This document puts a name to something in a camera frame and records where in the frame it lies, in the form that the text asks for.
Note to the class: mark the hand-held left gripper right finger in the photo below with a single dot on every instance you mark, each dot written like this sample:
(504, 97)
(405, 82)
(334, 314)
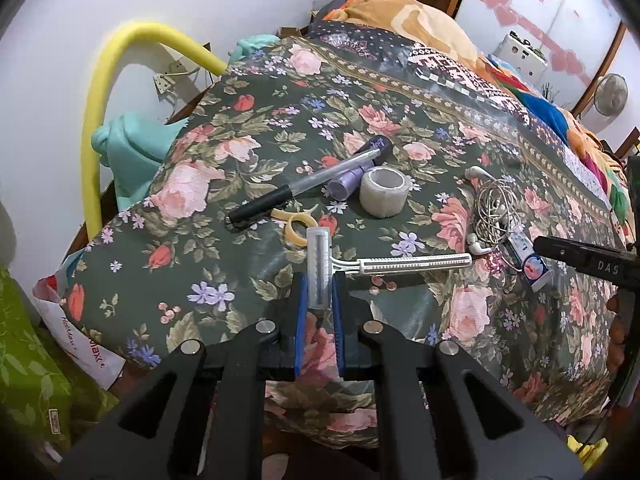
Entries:
(340, 332)

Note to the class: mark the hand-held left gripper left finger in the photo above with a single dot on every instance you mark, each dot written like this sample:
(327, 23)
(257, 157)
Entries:
(301, 332)

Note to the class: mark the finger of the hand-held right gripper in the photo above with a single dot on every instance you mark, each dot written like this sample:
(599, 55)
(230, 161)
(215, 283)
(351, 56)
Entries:
(565, 252)

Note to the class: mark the white disposable razor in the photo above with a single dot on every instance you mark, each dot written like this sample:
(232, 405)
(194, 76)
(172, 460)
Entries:
(320, 260)

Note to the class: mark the person's right hand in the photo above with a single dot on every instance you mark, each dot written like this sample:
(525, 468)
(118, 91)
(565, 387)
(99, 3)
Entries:
(618, 345)

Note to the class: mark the dark floral blanket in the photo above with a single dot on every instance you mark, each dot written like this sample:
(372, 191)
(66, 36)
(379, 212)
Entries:
(225, 270)

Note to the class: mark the white tangled earphones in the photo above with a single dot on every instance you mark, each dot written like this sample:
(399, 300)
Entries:
(474, 172)

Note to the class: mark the grey tape roll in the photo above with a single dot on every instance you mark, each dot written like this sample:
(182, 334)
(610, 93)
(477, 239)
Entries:
(372, 201)

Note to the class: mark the black clear pen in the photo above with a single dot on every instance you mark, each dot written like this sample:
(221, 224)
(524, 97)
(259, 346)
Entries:
(280, 198)

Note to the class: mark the purple cosmetic tube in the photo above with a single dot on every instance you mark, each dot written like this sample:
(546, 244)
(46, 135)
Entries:
(347, 183)

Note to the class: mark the white electric fan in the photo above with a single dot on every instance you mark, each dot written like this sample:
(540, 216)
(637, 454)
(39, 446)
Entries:
(611, 95)

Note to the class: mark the yellow cloth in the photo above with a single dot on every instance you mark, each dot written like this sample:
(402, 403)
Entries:
(587, 452)

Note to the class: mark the white appliance box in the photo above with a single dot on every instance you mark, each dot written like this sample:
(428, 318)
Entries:
(517, 55)

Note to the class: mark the white plastic bag red print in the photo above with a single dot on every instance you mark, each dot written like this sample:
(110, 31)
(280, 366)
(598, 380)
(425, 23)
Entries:
(85, 340)

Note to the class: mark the teal cloth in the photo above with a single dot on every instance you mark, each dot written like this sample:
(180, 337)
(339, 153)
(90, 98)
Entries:
(252, 44)
(135, 155)

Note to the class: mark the green floral bag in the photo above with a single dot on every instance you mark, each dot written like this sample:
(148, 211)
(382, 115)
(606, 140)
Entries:
(30, 370)

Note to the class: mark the yellow foam tube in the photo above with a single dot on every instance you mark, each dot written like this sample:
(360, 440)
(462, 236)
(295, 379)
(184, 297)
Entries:
(95, 125)

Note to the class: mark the dark dotted patterned blanket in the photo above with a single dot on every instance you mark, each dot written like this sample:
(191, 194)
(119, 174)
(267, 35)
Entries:
(360, 40)

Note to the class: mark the dark blue cloth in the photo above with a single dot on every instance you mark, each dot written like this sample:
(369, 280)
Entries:
(327, 7)

